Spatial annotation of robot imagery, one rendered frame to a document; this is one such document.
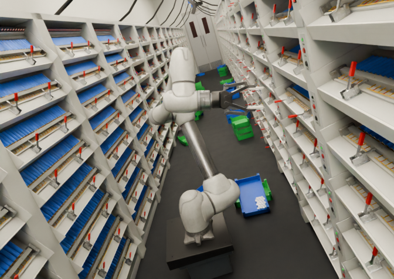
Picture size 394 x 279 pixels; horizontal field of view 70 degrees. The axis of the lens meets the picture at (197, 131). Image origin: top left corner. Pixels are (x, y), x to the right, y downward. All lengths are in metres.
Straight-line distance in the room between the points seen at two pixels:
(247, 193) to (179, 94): 1.33
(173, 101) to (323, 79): 0.59
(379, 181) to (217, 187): 1.07
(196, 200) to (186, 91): 0.69
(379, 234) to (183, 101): 0.81
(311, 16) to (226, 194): 1.13
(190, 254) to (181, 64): 1.04
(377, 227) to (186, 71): 0.86
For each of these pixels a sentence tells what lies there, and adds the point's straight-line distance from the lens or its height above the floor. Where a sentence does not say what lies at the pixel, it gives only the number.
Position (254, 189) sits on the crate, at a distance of 2.35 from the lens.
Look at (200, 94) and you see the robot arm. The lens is 1.22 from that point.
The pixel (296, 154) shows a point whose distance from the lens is 1.81.
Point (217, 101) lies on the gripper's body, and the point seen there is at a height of 1.07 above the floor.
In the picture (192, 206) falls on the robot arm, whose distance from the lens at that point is 1.65.
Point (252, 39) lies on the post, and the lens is 2.33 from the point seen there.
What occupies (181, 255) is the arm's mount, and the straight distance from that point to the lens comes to 1.73.
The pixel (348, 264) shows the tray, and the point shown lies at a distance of 1.37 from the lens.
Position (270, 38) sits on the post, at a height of 1.22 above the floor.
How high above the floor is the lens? 1.35
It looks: 18 degrees down
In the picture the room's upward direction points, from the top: 18 degrees counter-clockwise
